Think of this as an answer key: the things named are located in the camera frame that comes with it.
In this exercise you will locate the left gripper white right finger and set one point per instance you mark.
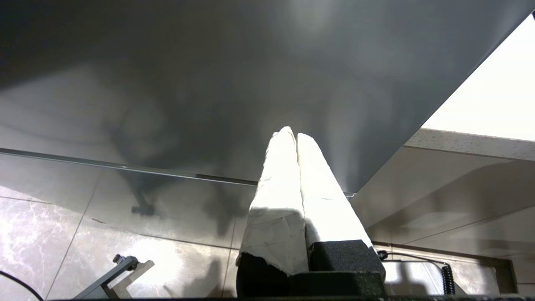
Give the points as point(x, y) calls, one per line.
point(326, 209)

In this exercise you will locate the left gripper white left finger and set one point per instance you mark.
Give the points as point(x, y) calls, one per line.
point(276, 200)

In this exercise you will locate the under-counter cabinet front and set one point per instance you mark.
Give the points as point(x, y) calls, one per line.
point(439, 196)

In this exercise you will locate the grey glossy cabinet door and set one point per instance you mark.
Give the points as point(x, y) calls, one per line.
point(167, 62)

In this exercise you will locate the grey metal bracket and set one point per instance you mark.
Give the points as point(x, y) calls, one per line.
point(113, 276)

